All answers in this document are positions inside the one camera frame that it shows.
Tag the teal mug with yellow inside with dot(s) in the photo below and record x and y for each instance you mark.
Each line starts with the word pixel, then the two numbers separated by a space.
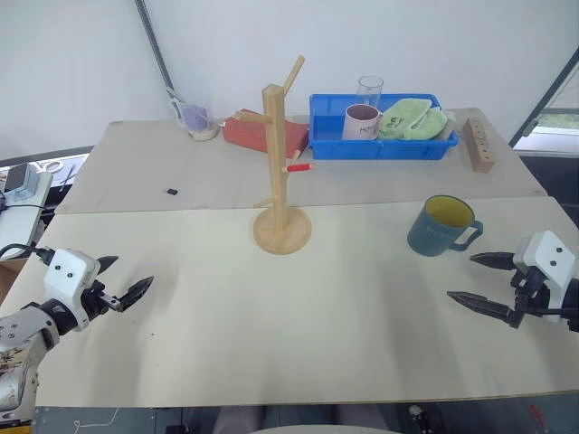
pixel 432 235

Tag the dark window frame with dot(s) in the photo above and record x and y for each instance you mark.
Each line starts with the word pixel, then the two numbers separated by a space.
pixel 538 104

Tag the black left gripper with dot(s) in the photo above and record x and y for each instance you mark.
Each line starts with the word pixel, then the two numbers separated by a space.
pixel 97 302

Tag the white side table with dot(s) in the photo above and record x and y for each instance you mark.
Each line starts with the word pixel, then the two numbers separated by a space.
pixel 18 217

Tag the clear drinking glass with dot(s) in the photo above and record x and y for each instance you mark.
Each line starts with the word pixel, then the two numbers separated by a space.
pixel 368 92

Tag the scissors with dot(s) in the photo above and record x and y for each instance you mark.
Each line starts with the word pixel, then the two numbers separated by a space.
pixel 68 178

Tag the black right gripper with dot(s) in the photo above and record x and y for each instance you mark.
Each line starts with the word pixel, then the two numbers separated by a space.
pixel 529 289

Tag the blue plastic bin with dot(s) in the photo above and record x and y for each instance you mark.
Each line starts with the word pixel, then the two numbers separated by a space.
pixel 384 148

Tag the grey metal box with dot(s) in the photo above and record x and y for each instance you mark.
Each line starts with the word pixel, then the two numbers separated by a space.
pixel 22 181

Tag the green towel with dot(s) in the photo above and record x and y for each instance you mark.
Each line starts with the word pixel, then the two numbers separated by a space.
pixel 411 121

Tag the wooden block with holes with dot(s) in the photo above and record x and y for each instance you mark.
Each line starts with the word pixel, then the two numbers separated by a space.
pixel 478 144

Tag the grey cloth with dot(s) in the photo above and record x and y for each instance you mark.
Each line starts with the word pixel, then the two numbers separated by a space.
pixel 450 124

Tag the glass beaker with purple content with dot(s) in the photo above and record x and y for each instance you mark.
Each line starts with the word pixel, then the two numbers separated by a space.
pixel 199 122

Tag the wooden mug tree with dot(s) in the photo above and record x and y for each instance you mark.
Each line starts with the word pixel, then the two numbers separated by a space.
pixel 278 181

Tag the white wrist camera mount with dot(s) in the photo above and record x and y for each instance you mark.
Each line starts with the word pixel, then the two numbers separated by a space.
pixel 547 257
pixel 68 276

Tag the white and pink mug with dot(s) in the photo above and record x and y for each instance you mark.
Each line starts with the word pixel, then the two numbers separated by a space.
pixel 359 126

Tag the red box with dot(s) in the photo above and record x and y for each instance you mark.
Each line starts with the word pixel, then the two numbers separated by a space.
pixel 249 133

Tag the small black object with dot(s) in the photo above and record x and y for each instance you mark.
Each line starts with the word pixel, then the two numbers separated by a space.
pixel 171 191

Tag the red peg marker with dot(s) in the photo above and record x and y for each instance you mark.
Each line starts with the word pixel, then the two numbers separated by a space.
pixel 299 167

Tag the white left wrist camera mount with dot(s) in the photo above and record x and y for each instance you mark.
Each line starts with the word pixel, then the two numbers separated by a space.
pixel 68 276

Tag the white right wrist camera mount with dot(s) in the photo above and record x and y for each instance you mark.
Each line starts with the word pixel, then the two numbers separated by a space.
pixel 547 257

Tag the grey metal pole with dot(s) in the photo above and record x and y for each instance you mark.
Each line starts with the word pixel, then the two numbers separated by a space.
pixel 156 50

